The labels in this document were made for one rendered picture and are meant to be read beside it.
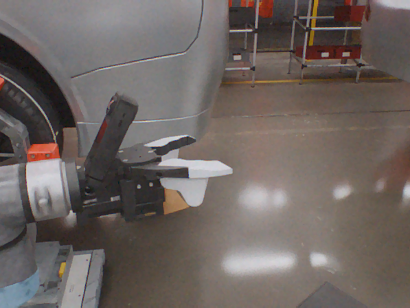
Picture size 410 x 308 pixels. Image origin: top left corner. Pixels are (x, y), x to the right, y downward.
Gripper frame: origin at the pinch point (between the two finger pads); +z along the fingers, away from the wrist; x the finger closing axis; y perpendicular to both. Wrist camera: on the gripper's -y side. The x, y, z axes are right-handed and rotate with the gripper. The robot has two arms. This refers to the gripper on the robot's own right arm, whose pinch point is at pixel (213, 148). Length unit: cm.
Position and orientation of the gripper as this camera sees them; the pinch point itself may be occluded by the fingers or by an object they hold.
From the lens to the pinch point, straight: 54.3
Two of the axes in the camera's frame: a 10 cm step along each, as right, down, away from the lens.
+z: 9.4, -1.5, 3.0
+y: 0.4, 9.5, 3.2
